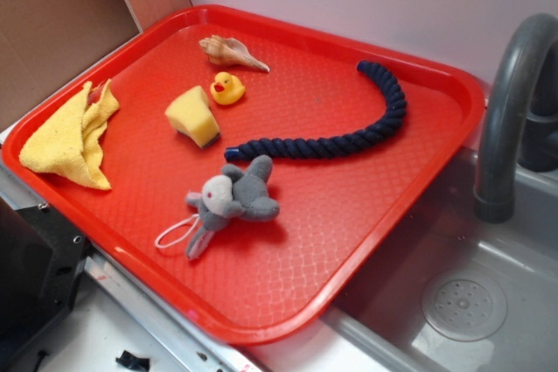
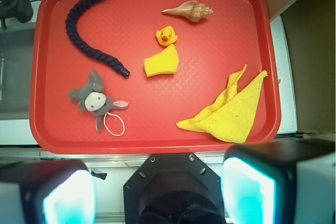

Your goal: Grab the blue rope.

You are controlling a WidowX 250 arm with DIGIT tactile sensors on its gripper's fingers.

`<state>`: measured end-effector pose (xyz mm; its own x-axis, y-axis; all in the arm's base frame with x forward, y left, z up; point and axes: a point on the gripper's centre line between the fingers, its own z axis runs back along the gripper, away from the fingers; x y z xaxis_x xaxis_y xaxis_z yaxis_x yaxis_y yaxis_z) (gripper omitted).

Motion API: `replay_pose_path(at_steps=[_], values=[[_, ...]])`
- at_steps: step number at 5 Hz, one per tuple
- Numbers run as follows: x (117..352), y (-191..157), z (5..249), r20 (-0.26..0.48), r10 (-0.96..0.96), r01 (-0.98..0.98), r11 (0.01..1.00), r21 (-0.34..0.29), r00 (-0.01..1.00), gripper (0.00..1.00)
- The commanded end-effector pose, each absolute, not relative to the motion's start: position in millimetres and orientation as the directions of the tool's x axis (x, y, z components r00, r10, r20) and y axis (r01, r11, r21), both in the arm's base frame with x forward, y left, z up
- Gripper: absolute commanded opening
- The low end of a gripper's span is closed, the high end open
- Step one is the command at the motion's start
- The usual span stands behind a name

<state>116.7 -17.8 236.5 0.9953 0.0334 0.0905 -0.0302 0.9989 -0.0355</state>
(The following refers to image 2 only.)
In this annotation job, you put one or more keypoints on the black faucet fixture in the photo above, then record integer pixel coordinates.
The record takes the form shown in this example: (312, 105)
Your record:
(21, 10)

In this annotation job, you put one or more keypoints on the grey plush donkey toy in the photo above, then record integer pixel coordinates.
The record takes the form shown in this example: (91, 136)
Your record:
(92, 98)

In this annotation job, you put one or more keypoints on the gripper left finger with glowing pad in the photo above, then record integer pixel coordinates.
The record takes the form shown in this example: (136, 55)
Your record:
(60, 191)

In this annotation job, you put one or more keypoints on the yellow sponge piece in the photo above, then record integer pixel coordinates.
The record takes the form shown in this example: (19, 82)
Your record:
(165, 62)

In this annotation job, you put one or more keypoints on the tan spiral seashell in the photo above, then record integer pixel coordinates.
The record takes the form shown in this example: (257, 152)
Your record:
(191, 10)

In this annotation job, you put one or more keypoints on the metal sink basin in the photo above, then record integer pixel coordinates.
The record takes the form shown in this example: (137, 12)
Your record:
(16, 69)

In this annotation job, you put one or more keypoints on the yellow folded cloth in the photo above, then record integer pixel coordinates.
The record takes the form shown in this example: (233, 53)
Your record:
(231, 116)

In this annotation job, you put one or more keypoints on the yellow rubber duck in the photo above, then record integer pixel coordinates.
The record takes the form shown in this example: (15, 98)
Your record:
(166, 36)

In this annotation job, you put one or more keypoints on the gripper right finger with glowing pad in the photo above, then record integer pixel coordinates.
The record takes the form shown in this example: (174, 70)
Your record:
(287, 181)

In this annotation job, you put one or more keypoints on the red plastic tray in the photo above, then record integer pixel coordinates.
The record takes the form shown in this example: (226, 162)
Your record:
(237, 33)

